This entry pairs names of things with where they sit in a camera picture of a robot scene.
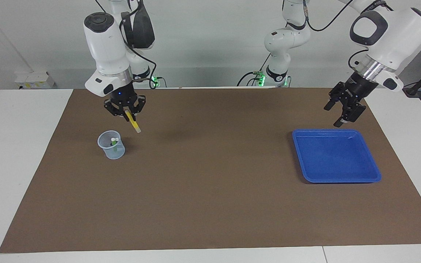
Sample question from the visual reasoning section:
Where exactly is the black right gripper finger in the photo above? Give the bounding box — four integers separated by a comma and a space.
104, 99, 125, 117
132, 96, 146, 121

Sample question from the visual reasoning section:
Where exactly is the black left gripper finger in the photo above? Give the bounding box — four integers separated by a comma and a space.
324, 82, 346, 111
334, 99, 367, 127

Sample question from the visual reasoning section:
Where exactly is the yellow pen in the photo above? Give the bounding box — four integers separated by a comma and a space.
125, 111, 141, 134

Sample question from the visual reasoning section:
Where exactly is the translucent plastic cup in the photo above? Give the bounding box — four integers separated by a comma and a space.
98, 130, 126, 160

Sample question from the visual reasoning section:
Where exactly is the blue plastic tray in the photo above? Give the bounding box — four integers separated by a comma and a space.
292, 129, 382, 183

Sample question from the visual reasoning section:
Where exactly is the brown table mat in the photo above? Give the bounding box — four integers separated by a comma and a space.
0, 88, 421, 254

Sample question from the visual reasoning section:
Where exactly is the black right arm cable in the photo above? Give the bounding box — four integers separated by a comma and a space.
95, 0, 158, 90

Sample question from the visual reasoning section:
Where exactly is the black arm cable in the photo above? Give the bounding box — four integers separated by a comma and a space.
95, 0, 158, 90
304, 0, 370, 70

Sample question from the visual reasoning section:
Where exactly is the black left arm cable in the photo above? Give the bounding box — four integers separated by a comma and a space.
304, 0, 370, 70

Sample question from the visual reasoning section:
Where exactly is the black left arm strap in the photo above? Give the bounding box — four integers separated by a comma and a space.
364, 1, 387, 12

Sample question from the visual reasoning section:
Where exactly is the white wall socket box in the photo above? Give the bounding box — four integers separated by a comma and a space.
15, 71, 56, 89

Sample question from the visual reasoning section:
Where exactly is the black base cable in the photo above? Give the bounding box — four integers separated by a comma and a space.
237, 55, 271, 87

